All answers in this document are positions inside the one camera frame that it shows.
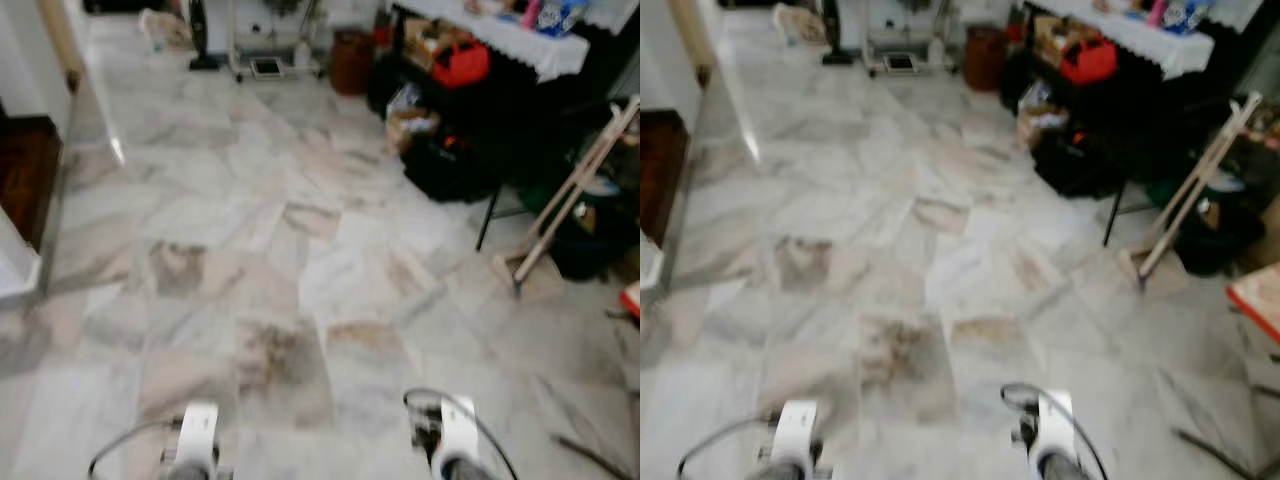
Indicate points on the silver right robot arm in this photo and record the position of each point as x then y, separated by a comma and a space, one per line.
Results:
468, 470
1062, 468

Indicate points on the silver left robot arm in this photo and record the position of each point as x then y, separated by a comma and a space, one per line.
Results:
790, 472
190, 473

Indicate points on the red edged table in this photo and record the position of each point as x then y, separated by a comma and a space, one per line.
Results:
1258, 300
632, 300

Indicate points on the dark green bucket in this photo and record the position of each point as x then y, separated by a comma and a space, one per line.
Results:
1215, 235
590, 240

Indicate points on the black fabric bag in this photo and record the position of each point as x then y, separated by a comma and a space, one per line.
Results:
445, 170
1075, 165

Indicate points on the clear plastic bag with goods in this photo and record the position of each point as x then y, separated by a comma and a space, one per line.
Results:
412, 120
1042, 115

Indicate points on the dark wooden door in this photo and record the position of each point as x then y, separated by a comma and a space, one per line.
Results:
660, 175
25, 180

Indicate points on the red plastic basket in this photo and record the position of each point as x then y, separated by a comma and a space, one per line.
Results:
461, 64
1088, 60

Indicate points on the brown ceramic jar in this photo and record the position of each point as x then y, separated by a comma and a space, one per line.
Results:
985, 58
351, 62

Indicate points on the white metal rack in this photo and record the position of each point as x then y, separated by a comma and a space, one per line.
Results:
900, 62
268, 66

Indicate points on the brown cardboard box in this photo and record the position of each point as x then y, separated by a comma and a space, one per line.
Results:
425, 40
1050, 36

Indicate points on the white lace tablecloth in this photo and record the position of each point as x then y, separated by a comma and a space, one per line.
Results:
1130, 32
500, 35

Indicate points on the black upright vacuum cleaner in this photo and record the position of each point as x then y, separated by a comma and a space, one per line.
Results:
203, 50
836, 45

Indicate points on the pink bottle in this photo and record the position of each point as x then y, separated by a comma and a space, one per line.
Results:
1157, 12
530, 13

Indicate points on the blue printed packet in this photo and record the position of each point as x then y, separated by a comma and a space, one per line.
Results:
1188, 14
560, 15

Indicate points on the white patterned sack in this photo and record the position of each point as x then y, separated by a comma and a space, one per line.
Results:
800, 24
165, 28

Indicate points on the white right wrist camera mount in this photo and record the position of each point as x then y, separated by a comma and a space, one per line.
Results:
460, 430
1057, 425

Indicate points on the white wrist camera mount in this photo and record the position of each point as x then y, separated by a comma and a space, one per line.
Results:
1057, 425
800, 428
460, 430
200, 430

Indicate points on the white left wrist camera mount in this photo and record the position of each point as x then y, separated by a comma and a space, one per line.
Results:
800, 428
200, 430

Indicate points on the folded wooden frame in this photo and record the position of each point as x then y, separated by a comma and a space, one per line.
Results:
1195, 190
575, 190

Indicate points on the beige wooden door frame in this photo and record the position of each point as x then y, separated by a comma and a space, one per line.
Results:
62, 40
690, 38

